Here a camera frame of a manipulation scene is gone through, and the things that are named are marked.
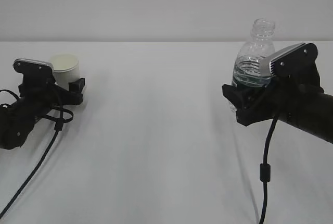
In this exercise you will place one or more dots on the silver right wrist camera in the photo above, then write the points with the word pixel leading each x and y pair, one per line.
pixel 289 60

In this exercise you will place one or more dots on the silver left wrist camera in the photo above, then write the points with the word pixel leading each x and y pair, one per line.
pixel 33 68

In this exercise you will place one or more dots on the clear green-label water bottle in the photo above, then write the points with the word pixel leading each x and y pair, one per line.
pixel 258 46

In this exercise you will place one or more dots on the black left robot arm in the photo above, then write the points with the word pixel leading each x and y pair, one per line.
pixel 15 129

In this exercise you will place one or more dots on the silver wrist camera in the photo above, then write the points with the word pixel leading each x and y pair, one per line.
pixel 33 68
pixel 289 60

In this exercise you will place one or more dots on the white paper cup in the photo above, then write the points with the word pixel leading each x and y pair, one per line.
pixel 65 69

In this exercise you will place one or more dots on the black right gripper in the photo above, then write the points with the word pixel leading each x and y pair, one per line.
pixel 282 98

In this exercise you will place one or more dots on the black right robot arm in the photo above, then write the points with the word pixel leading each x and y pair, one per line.
pixel 316 119

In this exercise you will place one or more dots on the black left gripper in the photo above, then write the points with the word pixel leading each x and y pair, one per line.
pixel 40 95

